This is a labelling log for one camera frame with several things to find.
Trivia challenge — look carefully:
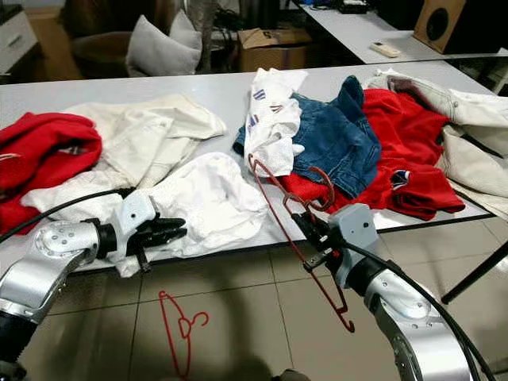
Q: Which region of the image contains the plain white shirt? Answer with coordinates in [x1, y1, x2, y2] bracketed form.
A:
[22, 152, 269, 277]

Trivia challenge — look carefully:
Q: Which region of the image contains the red clothes hanger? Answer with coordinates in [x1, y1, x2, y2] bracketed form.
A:
[246, 153, 356, 334]
[159, 291, 211, 378]

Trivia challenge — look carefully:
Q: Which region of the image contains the blue denim garment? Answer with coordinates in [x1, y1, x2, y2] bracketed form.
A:
[234, 75, 382, 199]

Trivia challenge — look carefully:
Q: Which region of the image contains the cream garment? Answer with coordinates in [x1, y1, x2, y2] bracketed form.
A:
[62, 95, 227, 187]

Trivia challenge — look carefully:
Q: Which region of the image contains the white garment with striped labels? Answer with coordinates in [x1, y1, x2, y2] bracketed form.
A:
[242, 68, 310, 177]

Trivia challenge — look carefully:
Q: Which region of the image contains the red shirt with badge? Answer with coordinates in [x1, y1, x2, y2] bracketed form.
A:
[278, 87, 465, 221]

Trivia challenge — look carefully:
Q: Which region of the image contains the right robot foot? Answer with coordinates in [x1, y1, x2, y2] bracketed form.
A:
[274, 369, 314, 381]

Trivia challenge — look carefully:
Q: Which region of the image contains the red garment with white stripes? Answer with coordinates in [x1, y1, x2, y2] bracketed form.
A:
[0, 113, 104, 237]

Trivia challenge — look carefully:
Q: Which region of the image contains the black table leg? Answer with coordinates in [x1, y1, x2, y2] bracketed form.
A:
[442, 241, 508, 304]

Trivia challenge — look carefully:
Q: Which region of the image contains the grey pillow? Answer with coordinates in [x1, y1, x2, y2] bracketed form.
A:
[125, 12, 202, 78]

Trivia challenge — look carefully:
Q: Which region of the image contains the open cardboard box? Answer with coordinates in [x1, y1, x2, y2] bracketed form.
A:
[238, 28, 314, 74]

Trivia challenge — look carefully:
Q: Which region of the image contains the brown armchair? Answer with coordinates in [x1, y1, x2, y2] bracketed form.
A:
[60, 0, 175, 80]

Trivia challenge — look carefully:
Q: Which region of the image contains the white remote control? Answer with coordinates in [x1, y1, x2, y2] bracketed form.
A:
[369, 41, 403, 59]

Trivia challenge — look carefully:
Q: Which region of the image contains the beige jacket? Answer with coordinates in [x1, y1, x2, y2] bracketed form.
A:
[365, 67, 508, 223]

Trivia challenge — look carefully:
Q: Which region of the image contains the grey draped pole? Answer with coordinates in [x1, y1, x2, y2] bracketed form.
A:
[189, 0, 219, 74]

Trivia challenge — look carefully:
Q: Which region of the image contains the black device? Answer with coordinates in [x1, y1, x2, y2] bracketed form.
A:
[336, 0, 370, 14]

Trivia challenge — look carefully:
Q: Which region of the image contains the white drawer cabinet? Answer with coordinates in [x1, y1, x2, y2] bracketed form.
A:
[0, 8, 39, 76]

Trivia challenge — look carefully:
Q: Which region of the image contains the wooden speaker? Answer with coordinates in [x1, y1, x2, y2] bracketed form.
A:
[413, 0, 481, 53]

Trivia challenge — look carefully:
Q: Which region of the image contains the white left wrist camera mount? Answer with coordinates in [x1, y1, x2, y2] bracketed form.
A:
[115, 190, 160, 255]

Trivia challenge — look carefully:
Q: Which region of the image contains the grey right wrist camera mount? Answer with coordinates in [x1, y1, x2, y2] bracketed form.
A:
[329, 204, 378, 287]

